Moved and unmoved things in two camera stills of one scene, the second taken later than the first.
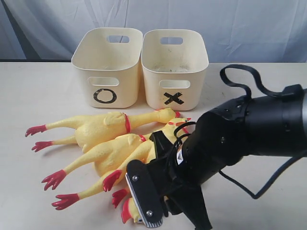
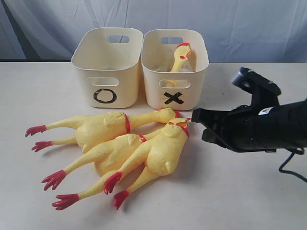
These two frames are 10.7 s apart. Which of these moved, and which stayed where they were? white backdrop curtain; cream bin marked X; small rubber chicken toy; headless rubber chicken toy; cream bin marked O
Moved: headless rubber chicken toy; small rubber chicken toy
Stayed: cream bin marked X; cream bin marked O; white backdrop curtain
